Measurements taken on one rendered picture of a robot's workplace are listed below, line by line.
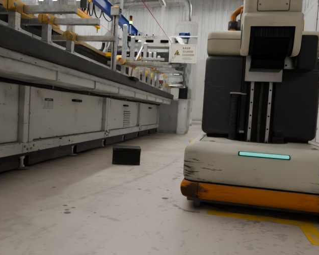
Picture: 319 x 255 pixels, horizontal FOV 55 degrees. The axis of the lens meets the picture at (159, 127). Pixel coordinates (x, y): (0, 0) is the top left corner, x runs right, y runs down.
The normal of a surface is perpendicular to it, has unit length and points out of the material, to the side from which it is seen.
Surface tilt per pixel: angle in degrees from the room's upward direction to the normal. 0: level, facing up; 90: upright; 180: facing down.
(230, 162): 90
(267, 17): 98
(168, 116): 90
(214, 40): 90
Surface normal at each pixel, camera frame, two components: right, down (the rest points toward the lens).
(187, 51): -0.20, 0.04
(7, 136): 0.98, 0.07
